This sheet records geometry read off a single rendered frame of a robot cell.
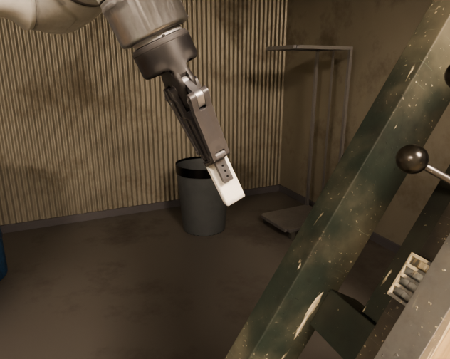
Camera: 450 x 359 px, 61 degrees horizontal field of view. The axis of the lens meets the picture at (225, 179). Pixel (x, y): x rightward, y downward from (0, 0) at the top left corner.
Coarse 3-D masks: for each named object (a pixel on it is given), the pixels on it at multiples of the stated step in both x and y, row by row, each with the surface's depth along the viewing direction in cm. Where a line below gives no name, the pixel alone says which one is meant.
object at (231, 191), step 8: (208, 168) 52; (232, 168) 53; (216, 176) 52; (216, 184) 53; (224, 184) 53; (232, 184) 53; (224, 192) 53; (232, 192) 54; (240, 192) 54; (224, 200) 54; (232, 200) 54
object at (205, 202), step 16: (192, 160) 384; (192, 176) 339; (208, 176) 339; (192, 192) 346; (208, 192) 345; (192, 208) 352; (208, 208) 350; (224, 208) 364; (192, 224) 359; (208, 224) 357; (224, 224) 373
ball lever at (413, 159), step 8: (400, 152) 48; (408, 152) 47; (416, 152) 46; (424, 152) 46; (400, 160) 47; (408, 160) 47; (416, 160) 46; (424, 160) 46; (400, 168) 48; (408, 168) 47; (416, 168) 47; (424, 168) 47; (432, 168) 47; (440, 176) 47; (448, 176) 47
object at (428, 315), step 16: (448, 240) 50; (448, 256) 49; (432, 272) 50; (448, 272) 49; (416, 288) 51; (432, 288) 49; (448, 288) 48; (416, 304) 50; (432, 304) 48; (448, 304) 47; (400, 320) 51; (416, 320) 49; (432, 320) 48; (448, 320) 47; (400, 336) 50; (416, 336) 48; (432, 336) 47; (384, 352) 51; (400, 352) 49; (416, 352) 48; (432, 352) 48
